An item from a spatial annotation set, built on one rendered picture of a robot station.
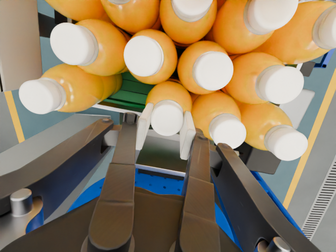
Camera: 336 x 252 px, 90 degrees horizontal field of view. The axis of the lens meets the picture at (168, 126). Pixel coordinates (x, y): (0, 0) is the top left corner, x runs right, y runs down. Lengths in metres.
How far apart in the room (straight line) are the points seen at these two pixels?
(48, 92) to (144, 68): 0.11
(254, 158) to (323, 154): 1.60
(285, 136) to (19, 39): 0.38
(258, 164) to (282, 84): 0.22
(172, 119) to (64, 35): 0.14
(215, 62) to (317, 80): 1.51
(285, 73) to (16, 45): 0.35
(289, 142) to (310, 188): 1.90
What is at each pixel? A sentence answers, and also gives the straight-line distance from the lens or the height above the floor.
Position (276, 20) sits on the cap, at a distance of 0.21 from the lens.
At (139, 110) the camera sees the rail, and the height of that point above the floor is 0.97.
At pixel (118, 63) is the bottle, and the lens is 0.26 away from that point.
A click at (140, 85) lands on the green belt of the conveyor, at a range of 0.42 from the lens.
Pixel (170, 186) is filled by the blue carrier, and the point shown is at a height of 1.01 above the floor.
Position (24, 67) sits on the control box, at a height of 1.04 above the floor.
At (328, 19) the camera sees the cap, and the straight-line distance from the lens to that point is 0.24.
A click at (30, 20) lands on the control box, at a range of 0.36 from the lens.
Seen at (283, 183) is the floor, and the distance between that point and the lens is 1.97.
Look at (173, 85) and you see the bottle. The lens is 0.24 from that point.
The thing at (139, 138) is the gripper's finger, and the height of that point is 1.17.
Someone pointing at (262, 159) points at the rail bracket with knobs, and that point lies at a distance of 0.40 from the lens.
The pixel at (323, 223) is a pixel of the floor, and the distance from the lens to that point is 2.55.
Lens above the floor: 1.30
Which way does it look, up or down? 69 degrees down
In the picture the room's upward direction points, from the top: 174 degrees counter-clockwise
